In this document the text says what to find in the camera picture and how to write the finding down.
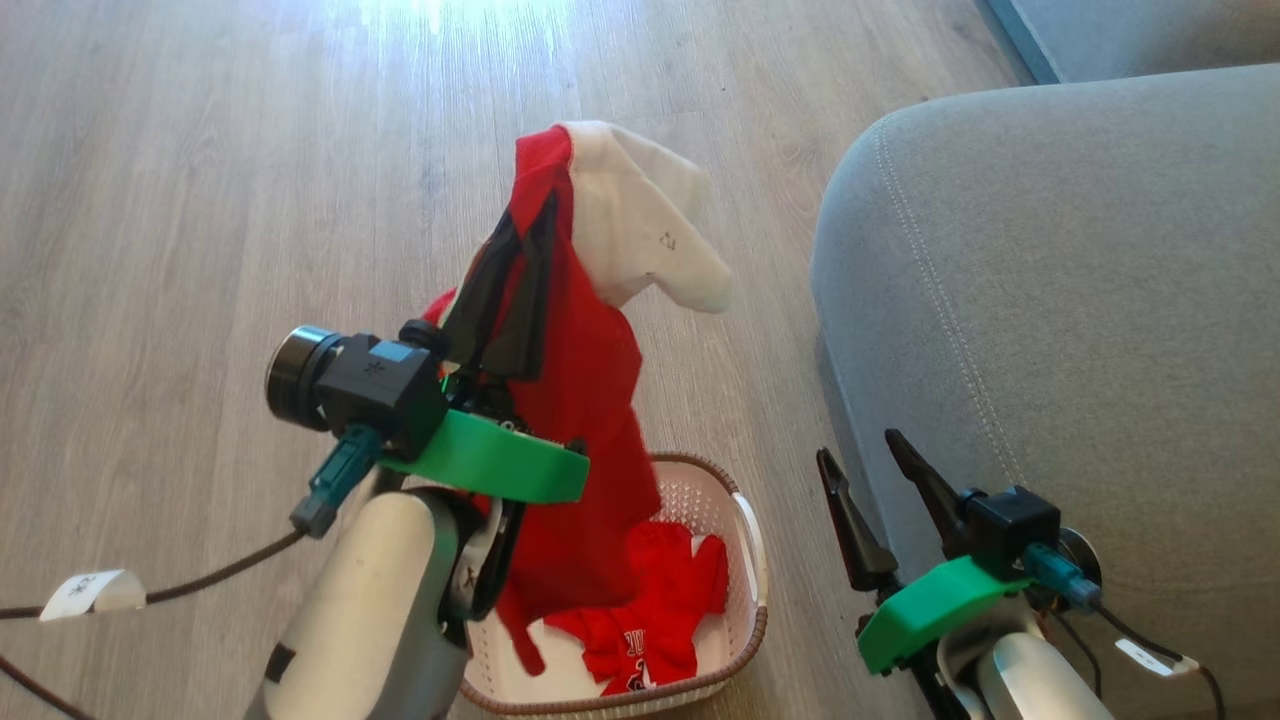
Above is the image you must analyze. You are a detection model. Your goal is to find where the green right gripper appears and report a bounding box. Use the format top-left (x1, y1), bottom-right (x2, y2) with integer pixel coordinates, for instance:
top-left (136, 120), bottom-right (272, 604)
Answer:
top-left (816, 428), bottom-right (1037, 677)

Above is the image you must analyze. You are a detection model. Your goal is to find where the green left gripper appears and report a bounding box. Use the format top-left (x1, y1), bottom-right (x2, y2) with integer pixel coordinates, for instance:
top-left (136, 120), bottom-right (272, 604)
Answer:
top-left (380, 190), bottom-right (591, 505)

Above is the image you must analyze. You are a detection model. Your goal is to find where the red garment with white sleeve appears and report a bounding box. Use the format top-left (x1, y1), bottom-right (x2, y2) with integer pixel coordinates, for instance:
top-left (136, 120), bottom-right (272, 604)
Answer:
top-left (420, 120), bottom-right (736, 677)

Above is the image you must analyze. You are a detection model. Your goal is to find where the white laundry basket brown rim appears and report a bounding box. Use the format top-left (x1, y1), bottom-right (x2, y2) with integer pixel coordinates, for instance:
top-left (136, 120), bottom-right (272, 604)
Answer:
top-left (458, 452), bottom-right (771, 719)

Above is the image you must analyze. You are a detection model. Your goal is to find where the red garment with printed lettering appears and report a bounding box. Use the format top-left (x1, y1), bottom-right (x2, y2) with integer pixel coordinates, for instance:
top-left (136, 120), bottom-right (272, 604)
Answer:
top-left (545, 520), bottom-right (731, 698)

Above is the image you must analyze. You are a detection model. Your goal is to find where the grey fabric sofa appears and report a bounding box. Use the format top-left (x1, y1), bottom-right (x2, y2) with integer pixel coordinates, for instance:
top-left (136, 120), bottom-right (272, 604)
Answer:
top-left (810, 62), bottom-right (1280, 720)

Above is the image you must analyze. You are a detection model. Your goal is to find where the grey upholstered furniture piece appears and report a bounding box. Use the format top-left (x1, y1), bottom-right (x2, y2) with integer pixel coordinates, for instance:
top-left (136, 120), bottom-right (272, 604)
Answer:
top-left (985, 0), bottom-right (1280, 86)

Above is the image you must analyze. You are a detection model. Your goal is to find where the black cable with teal plug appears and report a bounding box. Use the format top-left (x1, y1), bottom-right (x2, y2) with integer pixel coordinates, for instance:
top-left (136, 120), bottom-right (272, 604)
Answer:
top-left (0, 424), bottom-right (387, 621)
top-left (1022, 543), bottom-right (1227, 720)

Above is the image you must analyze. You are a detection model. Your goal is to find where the thin black cable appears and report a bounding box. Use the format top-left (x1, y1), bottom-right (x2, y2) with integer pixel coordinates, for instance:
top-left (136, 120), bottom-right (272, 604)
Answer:
top-left (1048, 608), bottom-right (1103, 701)
top-left (0, 654), bottom-right (97, 720)

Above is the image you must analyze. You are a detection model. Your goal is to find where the white cable label tag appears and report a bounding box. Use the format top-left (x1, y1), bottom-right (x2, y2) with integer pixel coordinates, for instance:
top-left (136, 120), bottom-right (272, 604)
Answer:
top-left (1114, 637), bottom-right (1200, 680)
top-left (40, 569), bottom-right (149, 623)

